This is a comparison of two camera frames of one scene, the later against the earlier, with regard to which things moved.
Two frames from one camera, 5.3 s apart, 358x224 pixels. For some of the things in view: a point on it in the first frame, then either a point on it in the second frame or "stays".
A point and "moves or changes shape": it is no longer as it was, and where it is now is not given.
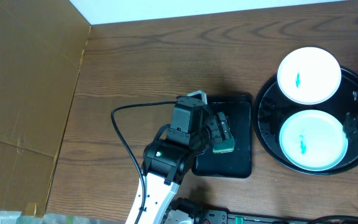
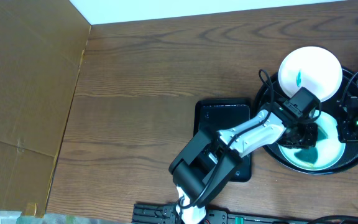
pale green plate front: [313, 140] stays
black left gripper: [217, 130] -> [301, 137]
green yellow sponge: [227, 145] moves or changes shape
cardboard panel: [30, 55] stays
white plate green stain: [309, 75] stays
